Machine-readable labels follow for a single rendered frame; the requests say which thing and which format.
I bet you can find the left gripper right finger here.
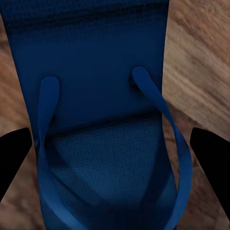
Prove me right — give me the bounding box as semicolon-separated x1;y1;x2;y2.
190;127;230;221

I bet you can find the sandal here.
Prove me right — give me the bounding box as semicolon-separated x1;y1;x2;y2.
0;0;193;230

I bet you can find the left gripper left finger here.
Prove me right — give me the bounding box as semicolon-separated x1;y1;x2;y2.
0;127;33;202

